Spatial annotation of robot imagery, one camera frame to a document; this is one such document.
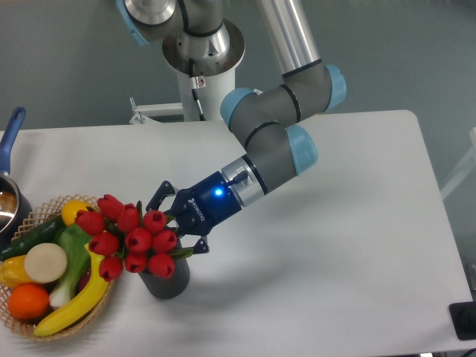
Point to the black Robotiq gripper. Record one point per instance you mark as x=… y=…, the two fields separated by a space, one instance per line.
x=198 y=209

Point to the red tulip bouquet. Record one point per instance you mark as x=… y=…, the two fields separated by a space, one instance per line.
x=130 y=240

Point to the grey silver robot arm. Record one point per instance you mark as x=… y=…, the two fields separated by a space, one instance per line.
x=204 y=49

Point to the dark grey ribbed vase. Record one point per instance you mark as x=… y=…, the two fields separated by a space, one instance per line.
x=171 y=287

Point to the green bok choy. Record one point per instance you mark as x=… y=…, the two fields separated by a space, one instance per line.
x=72 y=240

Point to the yellow banana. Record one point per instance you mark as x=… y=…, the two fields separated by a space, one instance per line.
x=79 y=306

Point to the yellow squash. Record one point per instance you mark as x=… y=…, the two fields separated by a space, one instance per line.
x=70 y=209

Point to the green cucumber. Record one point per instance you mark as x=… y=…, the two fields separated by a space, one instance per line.
x=43 y=233

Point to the beige round disc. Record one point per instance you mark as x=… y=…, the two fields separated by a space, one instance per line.
x=45 y=263

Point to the woven wicker basket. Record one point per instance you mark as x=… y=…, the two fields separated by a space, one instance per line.
x=47 y=211

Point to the orange fruit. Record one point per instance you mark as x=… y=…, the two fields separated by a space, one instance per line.
x=28 y=301

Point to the yellow bell pepper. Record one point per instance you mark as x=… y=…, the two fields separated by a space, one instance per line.
x=13 y=272

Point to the black device at edge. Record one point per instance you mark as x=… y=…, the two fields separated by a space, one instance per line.
x=463 y=319

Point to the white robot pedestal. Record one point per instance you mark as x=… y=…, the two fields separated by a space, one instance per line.
x=200 y=99

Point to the blue handled saucepan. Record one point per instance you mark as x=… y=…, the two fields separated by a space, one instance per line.
x=14 y=206

